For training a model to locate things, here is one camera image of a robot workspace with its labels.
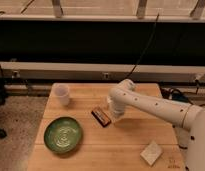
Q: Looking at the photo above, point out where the blue connector box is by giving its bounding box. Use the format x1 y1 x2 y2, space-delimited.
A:
172 94 185 102

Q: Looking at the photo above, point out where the black hanging cable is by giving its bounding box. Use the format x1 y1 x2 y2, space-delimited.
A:
125 13 161 80

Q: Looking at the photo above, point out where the green ceramic bowl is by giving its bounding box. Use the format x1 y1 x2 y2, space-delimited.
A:
44 117 83 154

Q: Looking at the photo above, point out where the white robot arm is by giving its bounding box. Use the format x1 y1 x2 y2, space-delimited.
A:
109 79 205 171

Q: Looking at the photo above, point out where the black cable on floor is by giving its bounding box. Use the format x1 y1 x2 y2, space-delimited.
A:
160 87 194 101

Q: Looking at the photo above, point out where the translucent plastic cup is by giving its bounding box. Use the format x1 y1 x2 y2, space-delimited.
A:
54 84 70 106

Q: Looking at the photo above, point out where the wooden table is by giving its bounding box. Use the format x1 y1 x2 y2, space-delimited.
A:
27 83 184 171

